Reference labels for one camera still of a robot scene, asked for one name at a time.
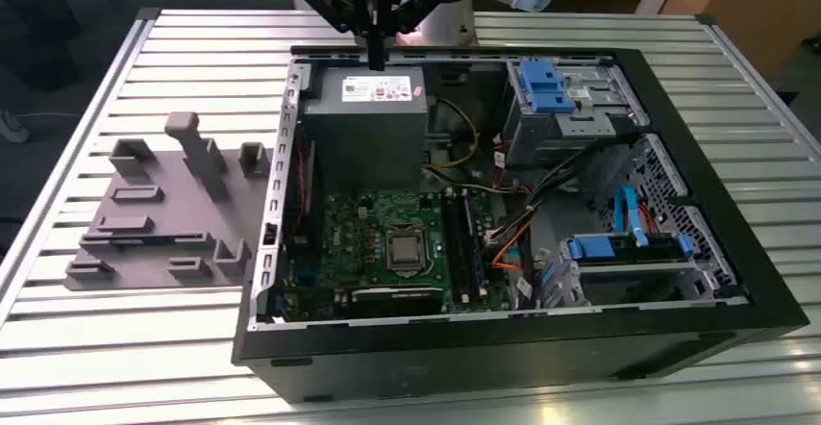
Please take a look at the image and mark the blue carrier with black disk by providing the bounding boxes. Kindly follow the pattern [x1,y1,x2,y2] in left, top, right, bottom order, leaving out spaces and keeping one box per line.
[568,233,694,263]

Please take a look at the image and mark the grey power supply unit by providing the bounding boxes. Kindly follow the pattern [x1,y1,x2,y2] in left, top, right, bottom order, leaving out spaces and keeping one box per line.
[301,66,430,195]

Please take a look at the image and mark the grey parts rack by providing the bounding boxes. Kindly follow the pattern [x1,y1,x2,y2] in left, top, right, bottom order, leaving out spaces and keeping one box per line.
[63,111,279,292]

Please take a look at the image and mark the thick black cable bundle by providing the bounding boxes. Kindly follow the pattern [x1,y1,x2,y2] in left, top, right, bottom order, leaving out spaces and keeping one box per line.
[486,134,642,248]

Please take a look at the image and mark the black white wire bundle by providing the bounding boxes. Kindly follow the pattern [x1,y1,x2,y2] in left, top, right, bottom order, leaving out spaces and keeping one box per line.
[421,167,534,195]

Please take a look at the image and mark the metal socket cover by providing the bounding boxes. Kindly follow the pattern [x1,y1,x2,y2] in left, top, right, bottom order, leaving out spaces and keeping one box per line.
[382,222,433,280]

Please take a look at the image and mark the green motherboard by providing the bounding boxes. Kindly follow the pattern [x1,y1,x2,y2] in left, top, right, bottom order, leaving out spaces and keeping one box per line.
[281,188,514,321]

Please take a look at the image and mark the tall blue drive carrier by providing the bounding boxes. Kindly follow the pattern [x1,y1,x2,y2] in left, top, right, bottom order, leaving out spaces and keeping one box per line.
[519,61,576,114]

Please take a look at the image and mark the white floor stand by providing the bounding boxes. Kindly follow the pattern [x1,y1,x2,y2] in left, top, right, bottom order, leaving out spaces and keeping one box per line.
[0,106,31,143]

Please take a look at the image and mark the grey metal drive cage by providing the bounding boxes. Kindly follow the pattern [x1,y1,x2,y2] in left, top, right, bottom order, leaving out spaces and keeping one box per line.
[502,58,650,170]

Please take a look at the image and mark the wooden cabinet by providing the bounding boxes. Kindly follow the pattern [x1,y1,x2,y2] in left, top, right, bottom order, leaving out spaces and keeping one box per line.
[666,0,821,85]

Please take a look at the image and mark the black RAM slot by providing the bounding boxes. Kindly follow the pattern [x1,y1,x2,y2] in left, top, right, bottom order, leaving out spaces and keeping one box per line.
[441,192,469,304]
[453,192,477,303]

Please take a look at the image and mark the silver CPU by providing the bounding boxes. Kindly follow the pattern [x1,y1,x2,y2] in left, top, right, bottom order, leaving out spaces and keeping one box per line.
[387,237,425,263]

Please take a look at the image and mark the yellow black wire bundle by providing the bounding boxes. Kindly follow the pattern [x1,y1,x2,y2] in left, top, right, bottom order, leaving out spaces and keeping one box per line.
[423,96,482,172]

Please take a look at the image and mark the black PC case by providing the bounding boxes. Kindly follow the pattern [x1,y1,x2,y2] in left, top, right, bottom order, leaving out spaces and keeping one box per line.
[230,44,810,405]

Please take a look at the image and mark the orange wire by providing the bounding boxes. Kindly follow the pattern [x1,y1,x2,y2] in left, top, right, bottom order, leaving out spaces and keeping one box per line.
[490,239,535,272]

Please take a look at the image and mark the grey metal disk bay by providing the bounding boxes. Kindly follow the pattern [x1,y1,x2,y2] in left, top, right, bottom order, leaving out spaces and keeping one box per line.
[530,232,750,309]

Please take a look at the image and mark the black graphics card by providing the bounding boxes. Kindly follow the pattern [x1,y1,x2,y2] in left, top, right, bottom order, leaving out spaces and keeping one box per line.
[333,285,447,318]

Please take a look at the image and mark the blue expansion slot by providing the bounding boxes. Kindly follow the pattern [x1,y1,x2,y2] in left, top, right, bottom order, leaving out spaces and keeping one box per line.
[291,261,321,288]

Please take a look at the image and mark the blue flat wire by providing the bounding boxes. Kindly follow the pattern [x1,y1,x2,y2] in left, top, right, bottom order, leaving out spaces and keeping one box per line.
[613,185,650,246]

